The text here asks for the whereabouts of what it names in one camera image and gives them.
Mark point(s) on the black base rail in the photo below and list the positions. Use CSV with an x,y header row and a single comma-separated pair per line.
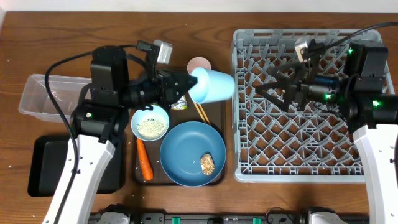
x,y
122,214

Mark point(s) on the black waste tray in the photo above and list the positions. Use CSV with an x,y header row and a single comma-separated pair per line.
x,y
48,160

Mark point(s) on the white rice pile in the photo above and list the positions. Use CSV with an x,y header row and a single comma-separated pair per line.
x,y
151,129

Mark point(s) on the wooden chopstick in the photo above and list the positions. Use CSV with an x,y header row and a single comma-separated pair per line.
x,y
203,114
195,104

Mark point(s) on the dark blue plate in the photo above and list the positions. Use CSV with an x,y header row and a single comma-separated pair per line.
x,y
184,146

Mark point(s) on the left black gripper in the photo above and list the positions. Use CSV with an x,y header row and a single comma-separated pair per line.
x,y
162,88

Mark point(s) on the pink plastic cup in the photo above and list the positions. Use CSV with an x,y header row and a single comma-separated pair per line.
x,y
198,62

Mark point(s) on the brown mushroom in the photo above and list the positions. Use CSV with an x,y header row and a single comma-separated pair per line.
x,y
207,164

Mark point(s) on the orange carrot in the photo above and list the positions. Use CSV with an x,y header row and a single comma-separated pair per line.
x,y
146,168

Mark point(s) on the dark brown serving tray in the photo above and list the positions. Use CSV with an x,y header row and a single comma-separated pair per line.
x,y
215,113

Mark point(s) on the light blue plastic cup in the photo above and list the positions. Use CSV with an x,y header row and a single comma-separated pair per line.
x,y
212,86

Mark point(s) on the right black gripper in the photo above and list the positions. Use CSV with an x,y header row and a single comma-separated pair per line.
x,y
283,104

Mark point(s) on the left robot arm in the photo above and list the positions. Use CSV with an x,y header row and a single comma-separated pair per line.
x,y
119,82

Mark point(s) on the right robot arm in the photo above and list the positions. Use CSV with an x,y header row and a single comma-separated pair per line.
x,y
370,114

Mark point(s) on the yellow green snack wrapper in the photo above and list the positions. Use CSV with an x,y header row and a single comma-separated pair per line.
x,y
181,104

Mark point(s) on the light blue rice bowl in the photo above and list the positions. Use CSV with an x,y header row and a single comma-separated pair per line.
x,y
156,113

